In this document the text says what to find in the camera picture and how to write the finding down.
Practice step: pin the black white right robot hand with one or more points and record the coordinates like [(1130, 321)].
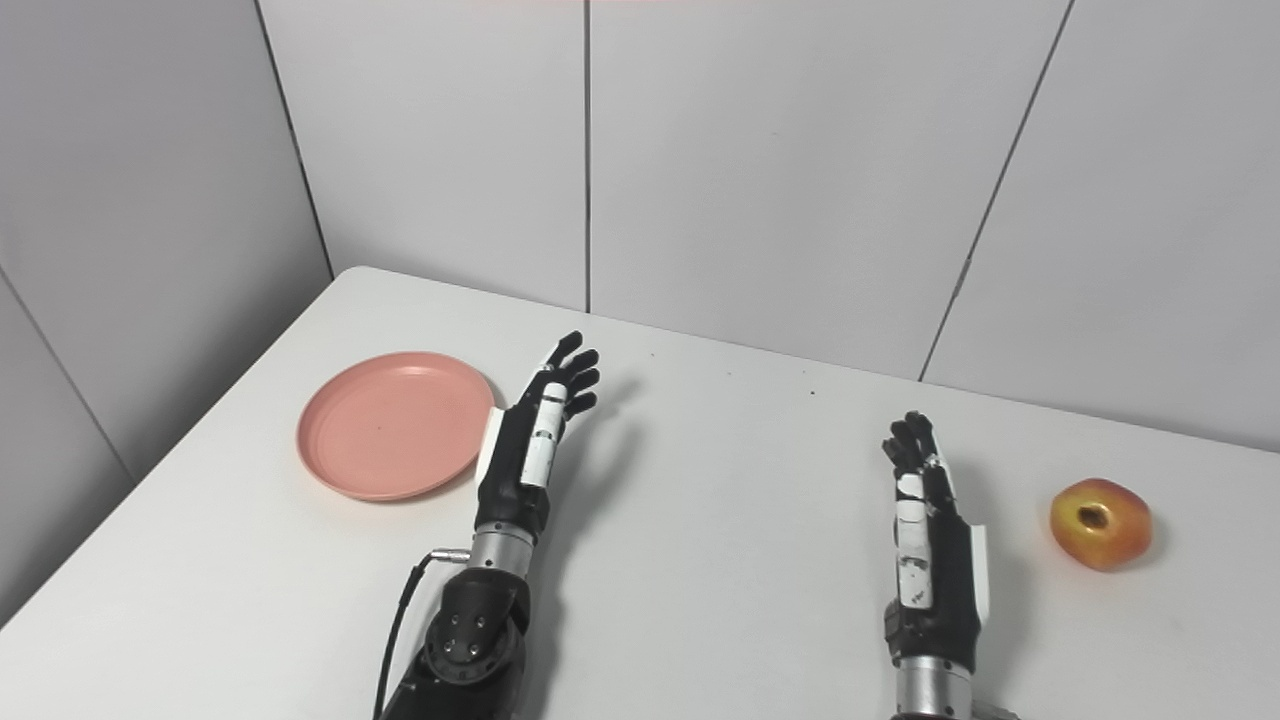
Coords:
[(950, 580)]

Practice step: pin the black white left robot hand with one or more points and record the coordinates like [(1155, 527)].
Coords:
[(505, 475)]

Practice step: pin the pink round plate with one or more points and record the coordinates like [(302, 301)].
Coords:
[(395, 425)]

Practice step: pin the red yellow apple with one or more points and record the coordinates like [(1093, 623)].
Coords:
[(1120, 540)]

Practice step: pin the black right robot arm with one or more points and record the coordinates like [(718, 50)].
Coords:
[(930, 695)]

